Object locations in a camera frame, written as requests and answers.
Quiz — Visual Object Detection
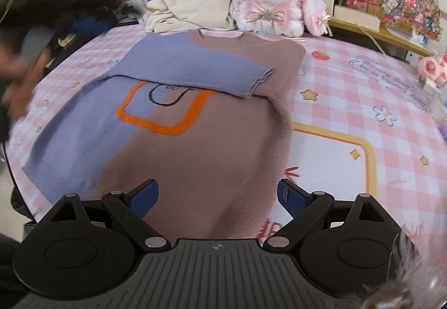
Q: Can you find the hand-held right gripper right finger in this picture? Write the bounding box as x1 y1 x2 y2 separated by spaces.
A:
263 179 399 250

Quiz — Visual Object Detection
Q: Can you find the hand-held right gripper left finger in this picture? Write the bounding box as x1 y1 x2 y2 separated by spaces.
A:
41 179 172 250

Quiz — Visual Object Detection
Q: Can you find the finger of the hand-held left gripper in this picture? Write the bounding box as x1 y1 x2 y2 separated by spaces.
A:
69 11 118 37

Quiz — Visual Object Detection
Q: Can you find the purple and brown sweater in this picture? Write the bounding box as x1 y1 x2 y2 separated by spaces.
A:
22 29 306 247

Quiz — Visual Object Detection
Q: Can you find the person's left hand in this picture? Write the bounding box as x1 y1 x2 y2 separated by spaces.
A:
5 49 54 118

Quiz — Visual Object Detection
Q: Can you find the beige garment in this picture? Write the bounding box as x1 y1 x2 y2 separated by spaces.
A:
143 0 239 34

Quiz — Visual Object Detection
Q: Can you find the pink checkered blanket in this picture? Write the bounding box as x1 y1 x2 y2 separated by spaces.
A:
5 24 447 250

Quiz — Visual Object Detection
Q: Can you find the grey fur trim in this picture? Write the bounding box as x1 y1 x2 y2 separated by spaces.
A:
332 228 447 309

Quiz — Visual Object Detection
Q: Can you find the wooden shelf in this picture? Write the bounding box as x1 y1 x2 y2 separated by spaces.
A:
328 17 434 58

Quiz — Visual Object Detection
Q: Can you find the small pink plush toy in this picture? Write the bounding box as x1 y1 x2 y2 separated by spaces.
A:
415 53 447 88

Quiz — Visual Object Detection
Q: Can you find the white cardboard box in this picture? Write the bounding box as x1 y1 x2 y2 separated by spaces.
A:
314 0 381 32

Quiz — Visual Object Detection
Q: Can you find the colourful flower bouquet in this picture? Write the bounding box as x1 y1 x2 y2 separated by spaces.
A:
380 0 444 43

